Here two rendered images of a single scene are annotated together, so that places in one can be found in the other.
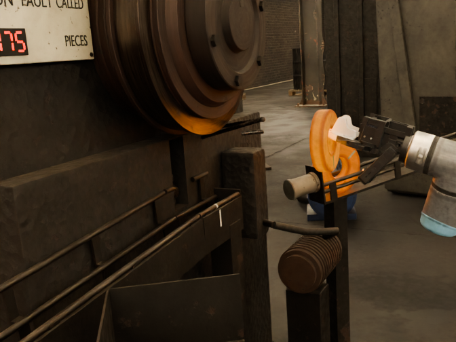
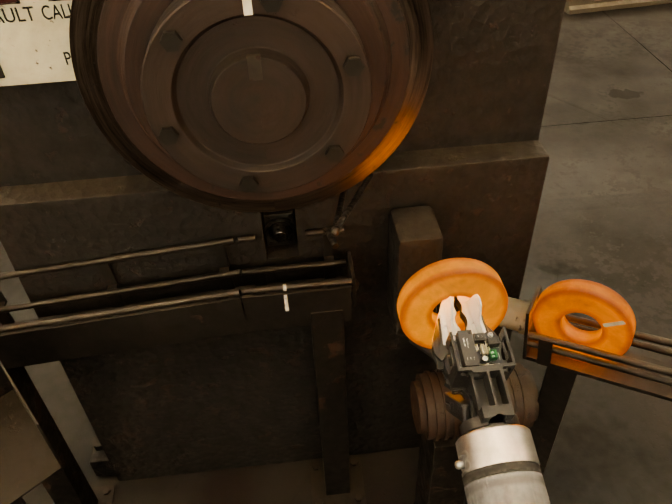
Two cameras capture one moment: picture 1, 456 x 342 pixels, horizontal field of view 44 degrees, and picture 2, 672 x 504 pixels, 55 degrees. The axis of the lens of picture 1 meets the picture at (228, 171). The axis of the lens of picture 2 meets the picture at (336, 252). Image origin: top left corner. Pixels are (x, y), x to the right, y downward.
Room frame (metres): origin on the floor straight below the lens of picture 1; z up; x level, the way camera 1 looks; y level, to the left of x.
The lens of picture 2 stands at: (0.89, -0.69, 1.48)
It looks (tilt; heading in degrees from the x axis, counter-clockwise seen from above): 41 degrees down; 57
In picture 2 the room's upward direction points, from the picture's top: 3 degrees counter-clockwise
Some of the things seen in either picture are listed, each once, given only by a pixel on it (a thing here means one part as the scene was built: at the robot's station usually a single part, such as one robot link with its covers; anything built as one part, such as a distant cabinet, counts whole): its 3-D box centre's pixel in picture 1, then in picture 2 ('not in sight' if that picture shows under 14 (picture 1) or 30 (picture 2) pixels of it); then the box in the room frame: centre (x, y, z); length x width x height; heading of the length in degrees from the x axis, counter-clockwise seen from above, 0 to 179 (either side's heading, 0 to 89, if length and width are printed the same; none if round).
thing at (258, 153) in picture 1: (244, 192); (412, 271); (1.47, -0.04, 0.68); 0.11 x 0.08 x 0.24; 62
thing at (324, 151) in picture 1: (325, 140); (451, 305); (1.36, -0.25, 0.82); 0.16 x 0.03 x 0.16; 152
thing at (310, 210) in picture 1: (330, 186); not in sight; (3.44, -0.64, 0.17); 0.57 x 0.31 x 0.34; 172
